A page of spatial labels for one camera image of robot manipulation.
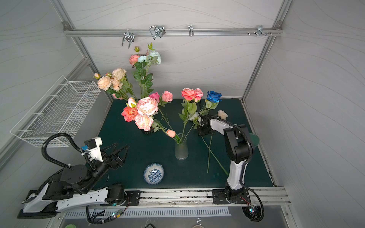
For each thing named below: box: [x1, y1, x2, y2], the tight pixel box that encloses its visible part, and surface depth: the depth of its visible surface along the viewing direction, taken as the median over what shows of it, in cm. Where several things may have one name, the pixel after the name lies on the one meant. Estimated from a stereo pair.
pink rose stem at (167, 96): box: [158, 90, 174, 131], surface depth 69 cm
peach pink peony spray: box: [93, 54, 141, 101], surface depth 75 cm
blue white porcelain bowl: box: [143, 162, 165, 185], surface depth 82 cm
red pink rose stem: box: [178, 87, 198, 142], surface depth 65 cm
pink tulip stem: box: [159, 126, 182, 144], surface depth 67 cm
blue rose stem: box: [183, 90, 222, 142], surface depth 65 cm
